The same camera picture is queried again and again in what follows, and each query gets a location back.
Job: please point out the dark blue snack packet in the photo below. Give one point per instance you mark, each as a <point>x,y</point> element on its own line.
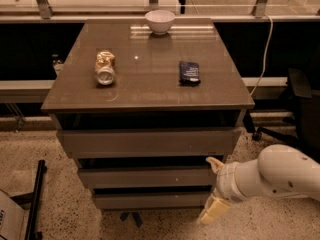
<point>189,73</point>

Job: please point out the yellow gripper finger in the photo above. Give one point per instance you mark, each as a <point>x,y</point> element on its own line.
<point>216,165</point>
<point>213,209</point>

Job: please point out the white board with label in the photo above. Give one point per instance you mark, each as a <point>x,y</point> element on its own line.
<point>11,218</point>

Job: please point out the black office chair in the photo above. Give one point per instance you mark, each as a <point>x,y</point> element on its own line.
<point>305,104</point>

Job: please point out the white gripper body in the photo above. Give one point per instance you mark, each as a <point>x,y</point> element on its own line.
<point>224,181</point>

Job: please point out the grey bottom drawer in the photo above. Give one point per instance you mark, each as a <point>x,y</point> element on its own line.
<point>150,201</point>

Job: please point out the grey top drawer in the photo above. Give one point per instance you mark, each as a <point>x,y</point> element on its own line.
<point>129,144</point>

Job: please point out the grey drawer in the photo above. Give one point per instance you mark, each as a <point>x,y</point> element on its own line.
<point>150,201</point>
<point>129,144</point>
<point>147,177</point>

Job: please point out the blue tape cross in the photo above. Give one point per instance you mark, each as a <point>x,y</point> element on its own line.
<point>135,216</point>

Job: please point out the grey drawer cabinet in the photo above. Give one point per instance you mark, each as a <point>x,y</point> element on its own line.
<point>146,94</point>

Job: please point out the white ceramic bowl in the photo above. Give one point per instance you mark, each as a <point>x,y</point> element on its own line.
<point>159,21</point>

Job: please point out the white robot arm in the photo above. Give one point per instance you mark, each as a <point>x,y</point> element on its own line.
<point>279,171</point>

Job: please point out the black metal stand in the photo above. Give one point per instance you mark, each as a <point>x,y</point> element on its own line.
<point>33,199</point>

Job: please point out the grey middle drawer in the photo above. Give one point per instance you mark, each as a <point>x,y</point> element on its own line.
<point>147,177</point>

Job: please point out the glass jar with white lid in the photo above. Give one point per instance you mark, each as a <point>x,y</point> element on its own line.
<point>104,67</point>

